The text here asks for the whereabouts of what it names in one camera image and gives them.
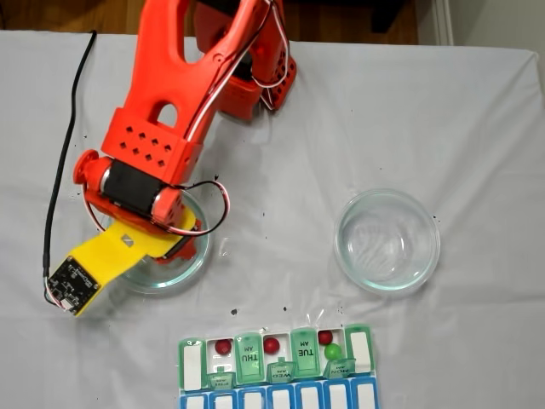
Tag white baseboard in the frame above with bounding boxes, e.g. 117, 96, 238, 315
433, 0, 455, 46

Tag white weekly pill organizer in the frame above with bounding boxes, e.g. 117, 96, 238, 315
176, 323, 380, 409

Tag black wooden cabinet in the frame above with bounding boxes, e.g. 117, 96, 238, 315
280, 0, 408, 34

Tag servo wires along arm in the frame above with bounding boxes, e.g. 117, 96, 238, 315
185, 0, 297, 141

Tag thin servo wire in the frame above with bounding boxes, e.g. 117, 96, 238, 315
83, 181, 233, 239

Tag black camera cable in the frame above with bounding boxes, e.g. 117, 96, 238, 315
41, 29, 98, 282

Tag clear glass bowl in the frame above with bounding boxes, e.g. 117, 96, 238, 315
334, 188, 442, 294
100, 187, 213, 295

